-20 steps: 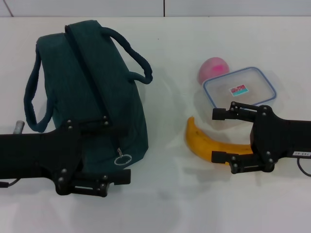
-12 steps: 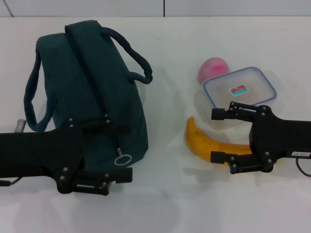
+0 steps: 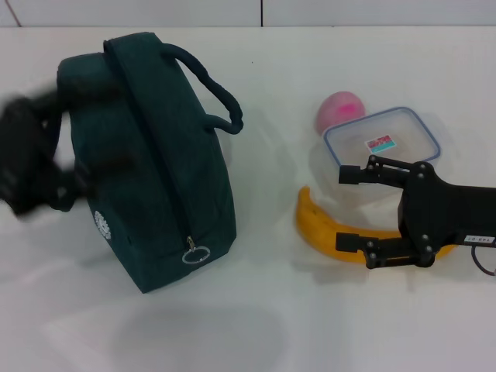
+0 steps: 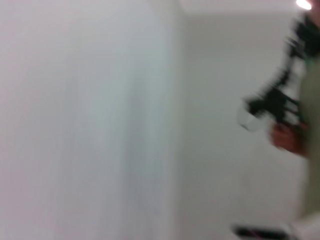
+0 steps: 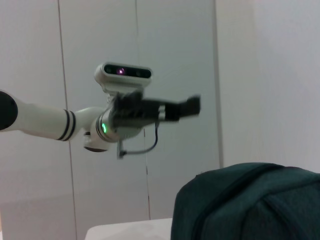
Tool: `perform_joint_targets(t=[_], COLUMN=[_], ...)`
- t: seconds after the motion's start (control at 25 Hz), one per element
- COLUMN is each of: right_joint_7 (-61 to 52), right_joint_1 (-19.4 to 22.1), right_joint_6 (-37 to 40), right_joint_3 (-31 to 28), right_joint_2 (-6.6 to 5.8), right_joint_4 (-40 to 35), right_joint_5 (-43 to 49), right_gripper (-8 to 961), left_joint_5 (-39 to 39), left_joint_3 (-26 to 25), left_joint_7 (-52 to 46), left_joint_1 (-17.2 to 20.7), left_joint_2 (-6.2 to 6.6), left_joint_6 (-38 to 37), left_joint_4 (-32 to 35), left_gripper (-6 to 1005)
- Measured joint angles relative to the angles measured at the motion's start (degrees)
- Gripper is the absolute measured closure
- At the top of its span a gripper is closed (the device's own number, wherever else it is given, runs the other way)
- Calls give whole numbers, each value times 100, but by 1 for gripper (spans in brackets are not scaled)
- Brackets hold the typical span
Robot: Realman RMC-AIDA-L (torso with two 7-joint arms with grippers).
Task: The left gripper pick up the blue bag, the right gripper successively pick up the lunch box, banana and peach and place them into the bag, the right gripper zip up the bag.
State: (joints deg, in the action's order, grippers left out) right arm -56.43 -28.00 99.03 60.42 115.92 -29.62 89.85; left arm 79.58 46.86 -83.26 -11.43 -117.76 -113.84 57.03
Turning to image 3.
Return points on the yellow banana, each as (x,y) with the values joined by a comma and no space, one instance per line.
(314,224)

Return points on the pink peach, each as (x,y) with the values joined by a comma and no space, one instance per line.
(337,110)

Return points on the dark teal insulated lunch bag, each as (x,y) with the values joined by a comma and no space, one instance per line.
(174,155)

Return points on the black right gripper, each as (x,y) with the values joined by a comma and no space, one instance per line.
(445,213)

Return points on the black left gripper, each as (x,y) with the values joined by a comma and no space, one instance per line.
(23,155)

